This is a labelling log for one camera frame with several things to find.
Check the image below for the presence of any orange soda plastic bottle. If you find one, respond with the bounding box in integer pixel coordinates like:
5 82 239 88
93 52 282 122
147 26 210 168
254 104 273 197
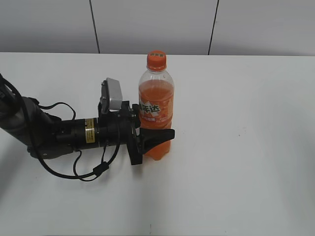
138 66 176 161

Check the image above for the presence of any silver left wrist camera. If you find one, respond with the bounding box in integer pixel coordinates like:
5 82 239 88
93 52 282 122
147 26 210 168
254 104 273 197
100 78 123 114

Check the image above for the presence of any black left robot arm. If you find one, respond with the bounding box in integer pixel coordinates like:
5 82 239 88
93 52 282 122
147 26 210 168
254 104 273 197
0 77 175 165

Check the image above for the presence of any orange bottle cap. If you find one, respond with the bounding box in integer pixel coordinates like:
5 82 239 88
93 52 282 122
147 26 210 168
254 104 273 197
147 50 167 72

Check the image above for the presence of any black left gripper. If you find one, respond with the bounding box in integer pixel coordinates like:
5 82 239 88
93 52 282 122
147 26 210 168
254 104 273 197
97 101 175 165

